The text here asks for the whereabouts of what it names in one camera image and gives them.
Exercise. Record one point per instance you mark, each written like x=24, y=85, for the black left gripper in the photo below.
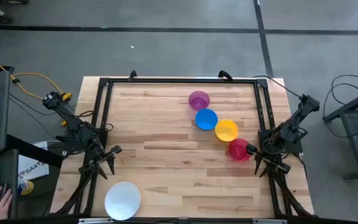
x=97, y=153

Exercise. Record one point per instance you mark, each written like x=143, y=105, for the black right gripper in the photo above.
x=275, y=160

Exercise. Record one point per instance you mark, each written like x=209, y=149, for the red plastic bowl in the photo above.
x=238, y=151

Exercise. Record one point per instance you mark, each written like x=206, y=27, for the yellow plastic bowl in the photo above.
x=226, y=130

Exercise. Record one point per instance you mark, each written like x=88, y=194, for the blue plastic bowl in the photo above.
x=206, y=119

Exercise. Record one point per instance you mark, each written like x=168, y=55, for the purple plastic bowl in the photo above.
x=199, y=100

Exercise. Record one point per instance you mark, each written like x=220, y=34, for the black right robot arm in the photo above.
x=294, y=119

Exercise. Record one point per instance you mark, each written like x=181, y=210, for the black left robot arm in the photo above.
x=73, y=121

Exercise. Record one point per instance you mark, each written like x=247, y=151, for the white bowl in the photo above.
x=122, y=200

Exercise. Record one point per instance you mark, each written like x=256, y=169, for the silver metal strip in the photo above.
x=96, y=221
x=270, y=221

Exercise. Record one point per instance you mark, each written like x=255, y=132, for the black diagonal bar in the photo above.
x=33, y=151

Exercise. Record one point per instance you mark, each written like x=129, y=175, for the person's yellow shoe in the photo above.
x=26, y=188

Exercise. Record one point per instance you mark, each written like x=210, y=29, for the dark grey desk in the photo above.
x=12, y=174

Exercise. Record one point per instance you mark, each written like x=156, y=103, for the black table clamp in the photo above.
x=132, y=75
x=225, y=74

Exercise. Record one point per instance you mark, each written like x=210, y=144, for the black side table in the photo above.
x=346, y=107

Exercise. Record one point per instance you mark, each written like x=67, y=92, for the person's light shoe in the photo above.
x=19, y=1

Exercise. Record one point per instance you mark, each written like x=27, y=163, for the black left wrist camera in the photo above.
x=117, y=149

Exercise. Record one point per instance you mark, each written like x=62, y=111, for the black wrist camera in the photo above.
x=251, y=149
x=117, y=149

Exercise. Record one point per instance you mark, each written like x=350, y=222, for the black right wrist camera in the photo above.
x=251, y=149

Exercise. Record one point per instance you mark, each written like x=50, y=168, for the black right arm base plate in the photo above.
x=295, y=148

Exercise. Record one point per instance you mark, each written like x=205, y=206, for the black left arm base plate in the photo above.
x=68, y=146

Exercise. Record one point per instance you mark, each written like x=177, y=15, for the black aluminium table frame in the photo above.
x=182, y=80

